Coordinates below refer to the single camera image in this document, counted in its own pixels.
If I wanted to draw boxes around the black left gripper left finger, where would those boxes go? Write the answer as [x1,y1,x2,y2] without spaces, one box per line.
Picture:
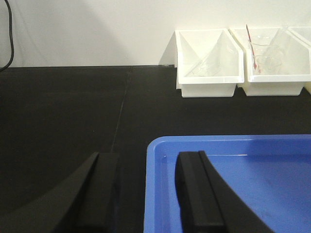
[0,152,120,233]

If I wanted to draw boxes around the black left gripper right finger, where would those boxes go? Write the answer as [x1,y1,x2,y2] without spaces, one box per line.
[175,151,272,233]

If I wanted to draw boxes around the blue plastic tray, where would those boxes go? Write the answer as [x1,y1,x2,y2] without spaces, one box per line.
[144,134,311,233]

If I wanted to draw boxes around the left white storage bin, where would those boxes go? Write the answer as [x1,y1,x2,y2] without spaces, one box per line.
[175,28,244,98]

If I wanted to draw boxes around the white storage bin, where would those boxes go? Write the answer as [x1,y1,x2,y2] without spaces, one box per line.
[175,28,244,98]
[287,26,311,94]
[229,26,311,96]

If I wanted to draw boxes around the glass stirring rod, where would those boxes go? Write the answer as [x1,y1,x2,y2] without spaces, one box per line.
[188,55,213,76]

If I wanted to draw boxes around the glass beaker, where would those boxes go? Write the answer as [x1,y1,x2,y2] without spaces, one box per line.
[255,55,281,75]

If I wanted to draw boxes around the middle white storage bin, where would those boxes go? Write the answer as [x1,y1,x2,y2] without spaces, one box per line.
[229,26,311,96]

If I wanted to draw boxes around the right white storage bin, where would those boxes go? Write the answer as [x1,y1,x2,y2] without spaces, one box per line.
[287,26,311,94]

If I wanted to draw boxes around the black wall cable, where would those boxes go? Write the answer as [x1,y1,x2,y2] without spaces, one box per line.
[0,0,14,72]

